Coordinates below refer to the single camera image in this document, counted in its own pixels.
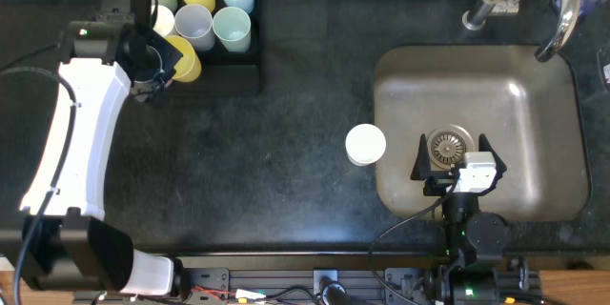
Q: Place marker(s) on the black tray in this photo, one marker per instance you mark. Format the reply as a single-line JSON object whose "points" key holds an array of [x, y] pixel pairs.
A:
{"points": [[229, 78]]}

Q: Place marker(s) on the steel sink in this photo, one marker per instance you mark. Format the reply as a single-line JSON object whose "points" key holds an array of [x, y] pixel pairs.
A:
{"points": [[524, 119]]}

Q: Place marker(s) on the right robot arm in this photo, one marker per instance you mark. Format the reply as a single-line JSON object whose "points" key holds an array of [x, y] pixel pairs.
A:
{"points": [[486, 236]]}

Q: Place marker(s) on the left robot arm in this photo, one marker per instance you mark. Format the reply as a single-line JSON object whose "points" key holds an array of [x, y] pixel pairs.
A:
{"points": [[90, 128]]}

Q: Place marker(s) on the grey cup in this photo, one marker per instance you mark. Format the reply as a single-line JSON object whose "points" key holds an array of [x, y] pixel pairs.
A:
{"points": [[193, 24]]}

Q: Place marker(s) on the steel tap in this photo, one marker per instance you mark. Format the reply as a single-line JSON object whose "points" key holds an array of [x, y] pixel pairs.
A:
{"points": [[569, 5]]}

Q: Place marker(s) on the white cup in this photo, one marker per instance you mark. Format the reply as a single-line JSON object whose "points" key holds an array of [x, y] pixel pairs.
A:
{"points": [[364, 143], [166, 21]]}

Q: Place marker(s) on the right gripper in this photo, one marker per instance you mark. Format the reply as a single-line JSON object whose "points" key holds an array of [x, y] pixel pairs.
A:
{"points": [[439, 184]]}

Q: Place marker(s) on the mounting rail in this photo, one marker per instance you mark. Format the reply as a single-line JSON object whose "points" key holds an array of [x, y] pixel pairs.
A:
{"points": [[281, 281]]}

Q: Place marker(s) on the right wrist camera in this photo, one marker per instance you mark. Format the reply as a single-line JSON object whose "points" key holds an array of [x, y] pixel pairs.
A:
{"points": [[476, 174]]}

